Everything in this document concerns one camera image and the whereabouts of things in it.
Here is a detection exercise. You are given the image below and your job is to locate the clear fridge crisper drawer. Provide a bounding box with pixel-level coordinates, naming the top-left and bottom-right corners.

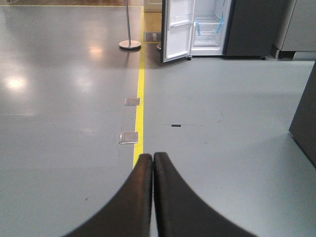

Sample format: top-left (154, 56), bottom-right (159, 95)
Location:
top-left (194, 32), bottom-right (221, 47)

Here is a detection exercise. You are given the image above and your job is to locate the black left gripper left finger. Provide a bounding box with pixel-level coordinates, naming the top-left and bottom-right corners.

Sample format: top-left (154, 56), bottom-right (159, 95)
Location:
top-left (66, 154), bottom-right (153, 237)

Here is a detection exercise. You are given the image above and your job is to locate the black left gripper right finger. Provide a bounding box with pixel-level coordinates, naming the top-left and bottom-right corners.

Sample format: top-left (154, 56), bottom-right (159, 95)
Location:
top-left (154, 152), bottom-right (253, 237)

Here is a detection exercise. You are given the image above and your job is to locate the metal stand with round base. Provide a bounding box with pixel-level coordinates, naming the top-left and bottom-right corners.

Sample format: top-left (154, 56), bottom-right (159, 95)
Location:
top-left (118, 0), bottom-right (141, 50)

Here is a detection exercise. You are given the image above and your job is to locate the open fridge door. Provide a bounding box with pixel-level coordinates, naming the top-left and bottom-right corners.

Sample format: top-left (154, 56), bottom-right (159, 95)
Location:
top-left (160, 0), bottom-right (195, 63)

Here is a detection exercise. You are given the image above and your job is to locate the clear lower door bin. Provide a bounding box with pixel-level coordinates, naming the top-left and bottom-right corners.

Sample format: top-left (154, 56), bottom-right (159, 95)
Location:
top-left (169, 14), bottom-right (194, 27)

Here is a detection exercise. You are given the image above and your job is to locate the metal floor socket plate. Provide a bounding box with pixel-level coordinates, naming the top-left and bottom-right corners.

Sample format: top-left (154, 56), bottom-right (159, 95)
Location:
top-left (124, 98), bottom-right (141, 106)
top-left (118, 131), bottom-right (138, 144)

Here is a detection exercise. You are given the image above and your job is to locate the dark grey fridge body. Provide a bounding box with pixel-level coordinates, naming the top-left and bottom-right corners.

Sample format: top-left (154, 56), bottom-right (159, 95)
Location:
top-left (191, 0), bottom-right (285, 58)

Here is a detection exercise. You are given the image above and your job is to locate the grey appliance beside fridge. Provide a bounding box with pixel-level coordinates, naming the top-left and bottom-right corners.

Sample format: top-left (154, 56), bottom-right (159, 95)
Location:
top-left (271, 0), bottom-right (316, 61)

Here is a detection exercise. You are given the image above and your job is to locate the grey kitchen island counter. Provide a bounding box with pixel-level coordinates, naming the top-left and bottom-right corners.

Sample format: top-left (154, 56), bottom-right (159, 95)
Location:
top-left (289, 66), bottom-right (316, 166)

